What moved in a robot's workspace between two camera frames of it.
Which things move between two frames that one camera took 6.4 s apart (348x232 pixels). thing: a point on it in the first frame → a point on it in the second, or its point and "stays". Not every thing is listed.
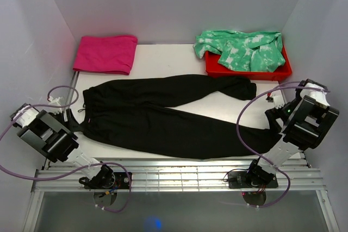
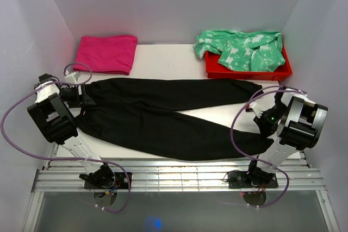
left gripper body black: (60, 117) → (70, 95)
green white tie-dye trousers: (246, 51) stays
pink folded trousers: (113, 54) stays
